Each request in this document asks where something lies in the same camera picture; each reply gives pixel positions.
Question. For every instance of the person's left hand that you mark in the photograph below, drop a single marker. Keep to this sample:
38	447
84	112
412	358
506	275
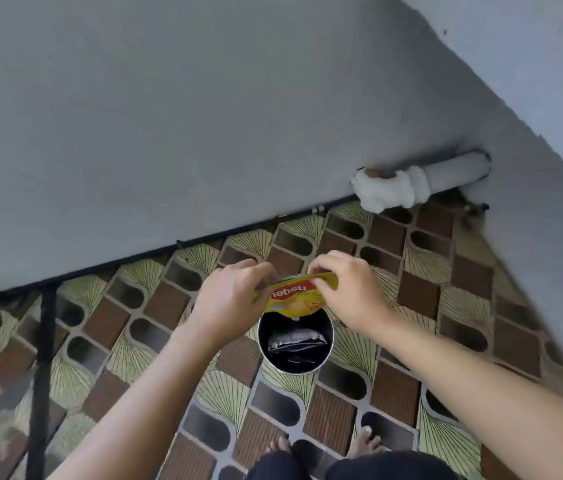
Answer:
226	304

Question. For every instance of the person's right hand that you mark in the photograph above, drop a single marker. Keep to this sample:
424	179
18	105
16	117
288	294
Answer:
356	294

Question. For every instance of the yellow snack bag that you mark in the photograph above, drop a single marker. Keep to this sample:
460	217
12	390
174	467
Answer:
291	302

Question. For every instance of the person's right forearm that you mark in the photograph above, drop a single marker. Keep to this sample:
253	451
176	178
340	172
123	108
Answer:
501	399

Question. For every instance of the person's left forearm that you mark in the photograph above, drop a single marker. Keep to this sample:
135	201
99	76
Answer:
136	414

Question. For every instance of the person's right foot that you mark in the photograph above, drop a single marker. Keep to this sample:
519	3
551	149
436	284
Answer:
364	442

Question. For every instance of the person's foot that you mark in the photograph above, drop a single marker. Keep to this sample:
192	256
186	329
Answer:
364	442
277	447

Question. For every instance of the person's left foot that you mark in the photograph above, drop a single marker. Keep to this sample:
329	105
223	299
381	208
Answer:
277	447

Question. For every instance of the person's dark shorts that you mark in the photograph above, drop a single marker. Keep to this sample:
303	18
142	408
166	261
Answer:
391	467

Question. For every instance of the black round trash bin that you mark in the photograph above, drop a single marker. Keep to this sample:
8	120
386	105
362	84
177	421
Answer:
294	360

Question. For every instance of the white drain pipe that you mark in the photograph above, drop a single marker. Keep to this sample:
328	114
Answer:
451	172

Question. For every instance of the thin black pole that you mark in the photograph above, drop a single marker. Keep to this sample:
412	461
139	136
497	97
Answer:
41	384

